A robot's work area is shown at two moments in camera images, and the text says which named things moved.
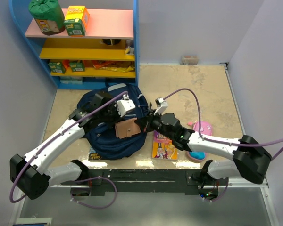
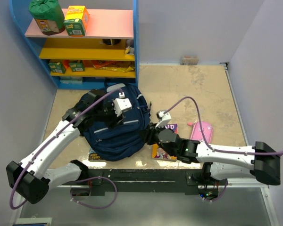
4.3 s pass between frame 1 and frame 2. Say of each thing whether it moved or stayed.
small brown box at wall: stayed
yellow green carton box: stayed
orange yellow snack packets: stayed
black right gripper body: moved
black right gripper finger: moved
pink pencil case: stayed
